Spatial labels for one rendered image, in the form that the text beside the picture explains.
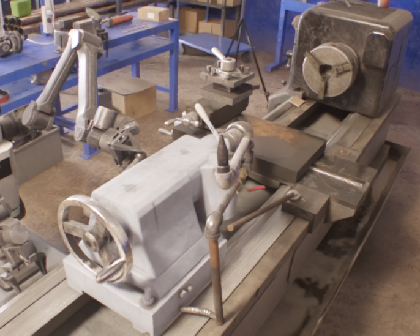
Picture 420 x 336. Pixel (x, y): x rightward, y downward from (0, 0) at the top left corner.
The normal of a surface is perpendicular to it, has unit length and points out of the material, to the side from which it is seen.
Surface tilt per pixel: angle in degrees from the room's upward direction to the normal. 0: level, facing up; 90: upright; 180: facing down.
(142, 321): 90
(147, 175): 0
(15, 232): 60
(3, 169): 90
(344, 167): 0
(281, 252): 0
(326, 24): 90
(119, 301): 90
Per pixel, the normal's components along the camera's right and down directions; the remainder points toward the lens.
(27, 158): 0.86, 0.31
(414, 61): -0.55, 0.43
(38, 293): 0.62, -0.36
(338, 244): 0.04, -0.84
